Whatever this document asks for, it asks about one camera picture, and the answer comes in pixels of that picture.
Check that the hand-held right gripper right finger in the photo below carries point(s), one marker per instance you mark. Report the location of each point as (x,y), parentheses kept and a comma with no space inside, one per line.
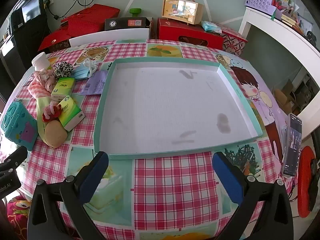
(227,177)

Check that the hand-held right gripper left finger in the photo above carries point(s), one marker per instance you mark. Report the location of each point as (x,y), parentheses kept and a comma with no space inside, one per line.
(93,177)

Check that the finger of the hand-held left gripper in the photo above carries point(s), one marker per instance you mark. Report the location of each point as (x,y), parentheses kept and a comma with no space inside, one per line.
(15,157)

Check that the beige sponge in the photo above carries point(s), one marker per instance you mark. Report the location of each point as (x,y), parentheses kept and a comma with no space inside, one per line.
(56,133)

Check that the light green cloth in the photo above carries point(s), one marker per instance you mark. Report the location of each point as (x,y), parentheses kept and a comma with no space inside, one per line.
(41,115)

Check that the red and white scrunchie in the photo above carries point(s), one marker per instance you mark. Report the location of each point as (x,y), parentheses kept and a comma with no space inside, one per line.
(51,111)

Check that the green tissue pack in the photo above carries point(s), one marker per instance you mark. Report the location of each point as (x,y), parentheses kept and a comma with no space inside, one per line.
(70,115)
(62,88)

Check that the pink striped cloth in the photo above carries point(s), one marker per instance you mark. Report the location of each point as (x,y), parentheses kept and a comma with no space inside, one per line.
(37,90)

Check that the teal-edged white cardboard tray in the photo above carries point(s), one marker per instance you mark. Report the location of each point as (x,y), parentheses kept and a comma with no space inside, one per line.
(175,100)

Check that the purple packet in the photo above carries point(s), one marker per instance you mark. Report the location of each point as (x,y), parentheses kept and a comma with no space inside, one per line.
(96,83)

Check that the leopard print scrunchie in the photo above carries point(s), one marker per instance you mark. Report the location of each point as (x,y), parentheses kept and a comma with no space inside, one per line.
(62,70)

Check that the blue face mask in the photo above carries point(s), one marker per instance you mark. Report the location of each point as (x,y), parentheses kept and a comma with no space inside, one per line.
(82,73)

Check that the teal tin box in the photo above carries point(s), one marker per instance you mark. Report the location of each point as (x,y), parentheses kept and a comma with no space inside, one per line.
(18,125)

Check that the printed plaid tablecloth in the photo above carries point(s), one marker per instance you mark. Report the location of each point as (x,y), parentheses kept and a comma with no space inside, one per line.
(175,180)

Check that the smartphone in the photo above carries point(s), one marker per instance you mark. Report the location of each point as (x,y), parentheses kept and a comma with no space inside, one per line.
(292,145)

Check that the cardboard boxes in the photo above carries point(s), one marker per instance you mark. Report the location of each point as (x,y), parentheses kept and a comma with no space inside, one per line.
(285,100)

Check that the white pill bottle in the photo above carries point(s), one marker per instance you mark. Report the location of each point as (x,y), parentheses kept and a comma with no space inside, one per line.
(41,61)

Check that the black cabinet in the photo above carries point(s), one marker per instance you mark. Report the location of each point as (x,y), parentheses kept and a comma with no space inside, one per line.
(22,47)

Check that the red gift box floral base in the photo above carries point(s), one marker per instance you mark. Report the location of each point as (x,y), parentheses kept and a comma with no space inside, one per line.
(53,40)

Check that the red patterned box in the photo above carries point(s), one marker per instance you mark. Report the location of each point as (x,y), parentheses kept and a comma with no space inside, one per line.
(233,41)

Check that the white foam board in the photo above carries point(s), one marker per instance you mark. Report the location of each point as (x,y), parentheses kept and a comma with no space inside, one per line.
(110,36)

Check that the black printer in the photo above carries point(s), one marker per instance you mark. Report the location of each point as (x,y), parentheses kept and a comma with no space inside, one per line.
(30,10)

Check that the blue wet wipes pack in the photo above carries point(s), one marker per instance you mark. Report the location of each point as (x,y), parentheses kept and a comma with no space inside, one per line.
(211,27)

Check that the white desk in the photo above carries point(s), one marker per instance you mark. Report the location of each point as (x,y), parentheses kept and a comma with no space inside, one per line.
(275,30)

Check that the red box with cutout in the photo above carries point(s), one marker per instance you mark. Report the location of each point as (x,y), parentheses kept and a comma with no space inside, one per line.
(175,31)

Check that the black box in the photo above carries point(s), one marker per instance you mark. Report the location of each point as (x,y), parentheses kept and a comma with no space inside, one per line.
(125,23)

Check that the green dumbbell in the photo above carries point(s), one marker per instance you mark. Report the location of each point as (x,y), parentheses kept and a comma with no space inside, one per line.
(135,12)

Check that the stack of books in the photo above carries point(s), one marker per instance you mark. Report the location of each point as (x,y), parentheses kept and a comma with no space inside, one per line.
(290,10)

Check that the wall power outlet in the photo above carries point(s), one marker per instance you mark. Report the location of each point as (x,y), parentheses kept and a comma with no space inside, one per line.
(48,1)

